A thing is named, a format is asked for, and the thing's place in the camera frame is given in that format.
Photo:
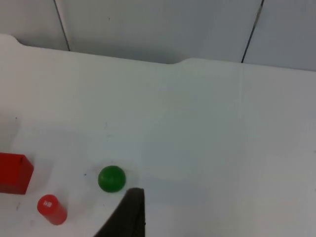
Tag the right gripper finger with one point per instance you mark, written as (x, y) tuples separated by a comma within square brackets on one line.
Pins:
[(128, 217)]

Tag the red cube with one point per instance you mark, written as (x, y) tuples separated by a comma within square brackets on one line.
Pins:
[(12, 174)]

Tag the red cylinder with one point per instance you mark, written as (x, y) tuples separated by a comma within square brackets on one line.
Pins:
[(51, 209)]

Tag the green ball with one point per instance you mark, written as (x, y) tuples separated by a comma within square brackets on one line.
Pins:
[(111, 179)]

